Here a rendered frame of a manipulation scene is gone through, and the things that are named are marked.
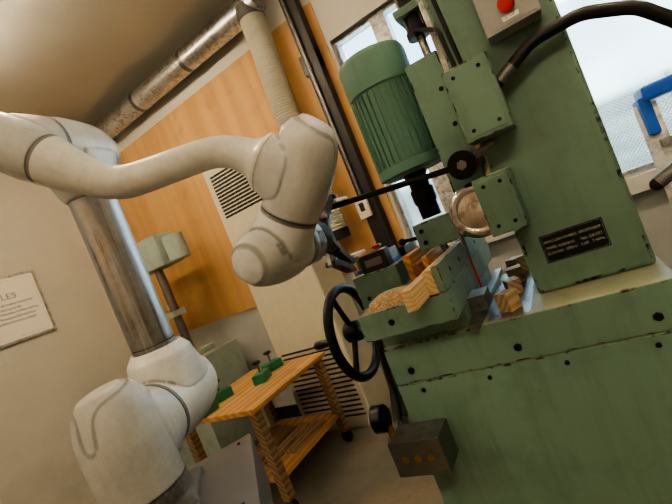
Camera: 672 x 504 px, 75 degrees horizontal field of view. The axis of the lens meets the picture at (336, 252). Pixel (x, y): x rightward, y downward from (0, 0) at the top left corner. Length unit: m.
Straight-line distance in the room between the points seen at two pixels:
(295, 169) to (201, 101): 2.65
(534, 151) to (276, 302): 2.03
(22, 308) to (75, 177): 2.81
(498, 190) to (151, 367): 0.82
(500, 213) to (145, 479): 0.83
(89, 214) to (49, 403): 2.67
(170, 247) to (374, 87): 2.20
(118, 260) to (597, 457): 1.07
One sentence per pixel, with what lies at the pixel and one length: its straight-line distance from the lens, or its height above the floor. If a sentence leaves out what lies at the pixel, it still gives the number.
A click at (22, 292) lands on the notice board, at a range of 3.72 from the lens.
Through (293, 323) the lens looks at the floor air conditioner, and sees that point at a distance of 2.72.
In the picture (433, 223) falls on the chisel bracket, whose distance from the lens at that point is 1.11.
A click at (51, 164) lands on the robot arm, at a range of 0.95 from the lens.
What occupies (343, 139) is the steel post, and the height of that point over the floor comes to 1.60.
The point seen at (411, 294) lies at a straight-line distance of 0.81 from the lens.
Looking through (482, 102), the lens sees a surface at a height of 1.21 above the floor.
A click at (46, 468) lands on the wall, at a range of 3.66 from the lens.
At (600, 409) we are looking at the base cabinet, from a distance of 1.01.
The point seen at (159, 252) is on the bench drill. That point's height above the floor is 1.45.
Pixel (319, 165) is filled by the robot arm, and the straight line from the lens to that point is 0.69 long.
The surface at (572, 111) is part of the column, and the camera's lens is 1.00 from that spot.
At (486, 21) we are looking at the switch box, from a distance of 0.98.
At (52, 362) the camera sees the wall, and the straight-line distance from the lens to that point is 3.71.
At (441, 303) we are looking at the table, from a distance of 0.90.
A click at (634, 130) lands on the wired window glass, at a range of 2.45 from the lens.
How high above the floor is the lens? 1.07
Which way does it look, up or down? 1 degrees down
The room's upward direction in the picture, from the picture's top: 22 degrees counter-clockwise
